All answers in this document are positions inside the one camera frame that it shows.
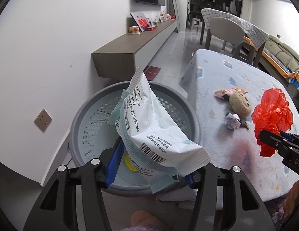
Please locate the framed family photo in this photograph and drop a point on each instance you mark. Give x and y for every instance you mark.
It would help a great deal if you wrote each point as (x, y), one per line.
(141, 20)

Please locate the grey dining chair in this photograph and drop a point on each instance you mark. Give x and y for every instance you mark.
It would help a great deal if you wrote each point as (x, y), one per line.
(226, 30)

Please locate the red flat box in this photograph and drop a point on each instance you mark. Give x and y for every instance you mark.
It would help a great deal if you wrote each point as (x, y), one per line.
(151, 28)

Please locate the dark red floor scale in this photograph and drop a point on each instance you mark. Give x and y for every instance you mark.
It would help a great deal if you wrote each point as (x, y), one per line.
(151, 72)

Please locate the white paper cup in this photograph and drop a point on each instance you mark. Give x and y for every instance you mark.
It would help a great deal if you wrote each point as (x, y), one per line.
(135, 30)

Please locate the red plastic bag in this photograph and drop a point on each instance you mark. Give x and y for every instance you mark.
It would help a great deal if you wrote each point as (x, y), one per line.
(272, 114)

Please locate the grey perforated waste basket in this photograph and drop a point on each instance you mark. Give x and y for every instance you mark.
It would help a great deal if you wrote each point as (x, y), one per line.
(91, 134)

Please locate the pink snack wrapper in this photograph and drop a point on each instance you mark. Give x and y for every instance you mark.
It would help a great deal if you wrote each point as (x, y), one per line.
(225, 94)

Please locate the green sofa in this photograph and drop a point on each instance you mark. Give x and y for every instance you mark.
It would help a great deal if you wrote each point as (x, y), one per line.
(281, 62)

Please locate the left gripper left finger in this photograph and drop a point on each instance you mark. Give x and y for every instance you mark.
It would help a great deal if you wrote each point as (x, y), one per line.
(55, 208)

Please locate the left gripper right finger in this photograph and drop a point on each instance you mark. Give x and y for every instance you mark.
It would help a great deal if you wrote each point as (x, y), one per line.
(242, 209)

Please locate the wall power socket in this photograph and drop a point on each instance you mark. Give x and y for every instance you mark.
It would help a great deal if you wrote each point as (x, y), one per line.
(43, 120)

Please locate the white wet wipes packet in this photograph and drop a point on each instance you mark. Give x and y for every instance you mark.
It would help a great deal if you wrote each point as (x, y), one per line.
(157, 147)

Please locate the grey stool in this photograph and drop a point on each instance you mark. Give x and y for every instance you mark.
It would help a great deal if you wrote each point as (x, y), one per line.
(196, 24)

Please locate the floating wooden tv cabinet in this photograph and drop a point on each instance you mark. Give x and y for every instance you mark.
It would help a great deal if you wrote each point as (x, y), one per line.
(120, 58)

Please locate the light blue patterned rug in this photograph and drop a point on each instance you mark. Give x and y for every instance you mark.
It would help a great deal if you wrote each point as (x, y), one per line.
(209, 71)

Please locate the dark spiky rubber toy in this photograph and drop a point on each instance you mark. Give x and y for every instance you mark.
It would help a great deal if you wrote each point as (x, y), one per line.
(243, 123)

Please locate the beige plush sloth toy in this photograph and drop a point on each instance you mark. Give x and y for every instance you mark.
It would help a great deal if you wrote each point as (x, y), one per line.
(240, 104)

